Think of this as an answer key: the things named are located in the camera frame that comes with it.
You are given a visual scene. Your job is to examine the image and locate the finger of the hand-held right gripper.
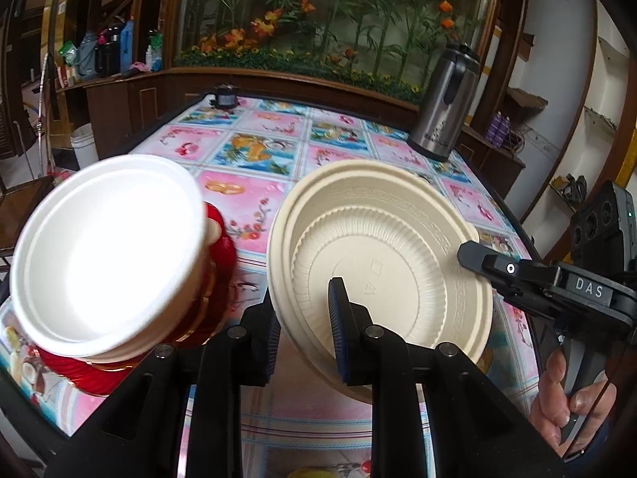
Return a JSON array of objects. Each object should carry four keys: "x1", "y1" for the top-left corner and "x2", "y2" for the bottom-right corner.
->
[{"x1": 457, "y1": 240, "x2": 563, "y2": 322}]

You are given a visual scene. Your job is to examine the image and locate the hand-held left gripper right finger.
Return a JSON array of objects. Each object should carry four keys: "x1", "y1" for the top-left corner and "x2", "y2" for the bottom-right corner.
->
[{"x1": 327, "y1": 276, "x2": 568, "y2": 478}]

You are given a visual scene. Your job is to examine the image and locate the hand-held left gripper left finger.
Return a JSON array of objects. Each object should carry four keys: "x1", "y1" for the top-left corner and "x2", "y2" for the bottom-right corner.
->
[{"x1": 44, "y1": 301, "x2": 283, "y2": 478}]

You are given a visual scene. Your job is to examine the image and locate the beige plastic bowl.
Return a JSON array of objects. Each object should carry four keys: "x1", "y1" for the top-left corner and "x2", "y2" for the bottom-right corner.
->
[
  {"x1": 291, "y1": 179, "x2": 481, "y2": 374},
  {"x1": 267, "y1": 158, "x2": 494, "y2": 405}
]

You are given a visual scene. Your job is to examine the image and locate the small red scalloped plate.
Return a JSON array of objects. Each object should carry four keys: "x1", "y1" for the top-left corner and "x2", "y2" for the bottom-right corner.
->
[{"x1": 189, "y1": 203, "x2": 230, "y2": 280}]

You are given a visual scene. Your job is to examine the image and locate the large red scalloped plate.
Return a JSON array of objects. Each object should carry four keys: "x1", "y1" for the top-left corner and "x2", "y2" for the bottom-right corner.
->
[{"x1": 36, "y1": 234, "x2": 238, "y2": 395}]

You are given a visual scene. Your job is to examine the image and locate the person's right hand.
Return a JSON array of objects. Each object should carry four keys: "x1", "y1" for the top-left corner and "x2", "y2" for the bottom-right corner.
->
[{"x1": 529, "y1": 346, "x2": 618, "y2": 461}]

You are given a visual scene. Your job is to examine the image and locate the black power tool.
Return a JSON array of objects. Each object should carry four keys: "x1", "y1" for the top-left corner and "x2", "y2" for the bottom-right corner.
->
[{"x1": 553, "y1": 174, "x2": 592, "y2": 206}]

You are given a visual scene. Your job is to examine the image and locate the fruit print tablecloth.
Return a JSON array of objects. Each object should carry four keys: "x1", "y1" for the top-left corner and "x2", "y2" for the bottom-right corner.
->
[{"x1": 0, "y1": 94, "x2": 543, "y2": 478}]

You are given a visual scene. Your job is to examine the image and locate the stainless steel thermos jug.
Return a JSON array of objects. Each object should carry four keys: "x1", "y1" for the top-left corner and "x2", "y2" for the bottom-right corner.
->
[{"x1": 407, "y1": 42, "x2": 482, "y2": 163}]

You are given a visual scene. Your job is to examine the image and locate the small black jar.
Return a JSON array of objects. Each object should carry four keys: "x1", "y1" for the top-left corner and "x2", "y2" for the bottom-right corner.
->
[{"x1": 211, "y1": 84, "x2": 243, "y2": 111}]

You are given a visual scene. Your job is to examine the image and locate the white plastic bucket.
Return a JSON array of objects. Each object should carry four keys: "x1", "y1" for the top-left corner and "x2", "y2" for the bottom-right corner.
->
[{"x1": 70, "y1": 123, "x2": 100, "y2": 171}]

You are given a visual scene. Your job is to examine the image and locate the wooden counter cabinet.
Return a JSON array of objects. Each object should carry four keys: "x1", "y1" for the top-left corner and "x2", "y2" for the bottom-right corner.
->
[{"x1": 82, "y1": 67, "x2": 220, "y2": 157}]

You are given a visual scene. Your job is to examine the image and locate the dark wooden chair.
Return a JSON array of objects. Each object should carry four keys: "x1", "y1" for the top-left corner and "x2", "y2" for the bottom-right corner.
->
[{"x1": 0, "y1": 174, "x2": 57, "y2": 260}]

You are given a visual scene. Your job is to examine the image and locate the green spray bottle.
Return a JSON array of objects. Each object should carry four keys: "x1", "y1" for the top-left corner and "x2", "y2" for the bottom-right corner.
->
[{"x1": 149, "y1": 32, "x2": 165, "y2": 72}]

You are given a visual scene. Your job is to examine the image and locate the blue water jug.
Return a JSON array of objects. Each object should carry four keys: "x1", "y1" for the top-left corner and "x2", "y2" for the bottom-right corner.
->
[{"x1": 121, "y1": 19, "x2": 136, "y2": 73}]

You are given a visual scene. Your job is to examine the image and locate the black electric kettle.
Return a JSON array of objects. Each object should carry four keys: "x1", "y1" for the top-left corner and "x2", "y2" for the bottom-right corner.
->
[{"x1": 96, "y1": 27, "x2": 123, "y2": 76}]

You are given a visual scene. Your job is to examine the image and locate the floral wall mural panel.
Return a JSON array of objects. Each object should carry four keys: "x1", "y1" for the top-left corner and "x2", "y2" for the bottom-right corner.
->
[{"x1": 172, "y1": 0, "x2": 503, "y2": 105}]

